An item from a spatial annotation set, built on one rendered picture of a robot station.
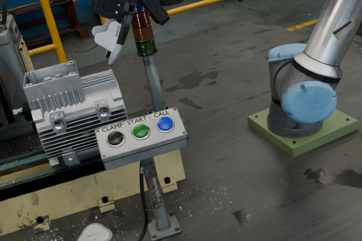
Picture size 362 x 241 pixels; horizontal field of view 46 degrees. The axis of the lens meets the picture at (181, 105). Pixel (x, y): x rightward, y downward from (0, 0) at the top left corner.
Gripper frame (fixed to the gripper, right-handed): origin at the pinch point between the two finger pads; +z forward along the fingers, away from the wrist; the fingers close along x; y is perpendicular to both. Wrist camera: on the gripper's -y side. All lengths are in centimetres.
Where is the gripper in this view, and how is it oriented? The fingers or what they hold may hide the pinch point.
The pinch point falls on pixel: (112, 56)
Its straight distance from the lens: 95.9
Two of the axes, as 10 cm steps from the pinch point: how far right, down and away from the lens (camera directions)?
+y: -9.0, -2.1, -3.7
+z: -3.3, 8.9, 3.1
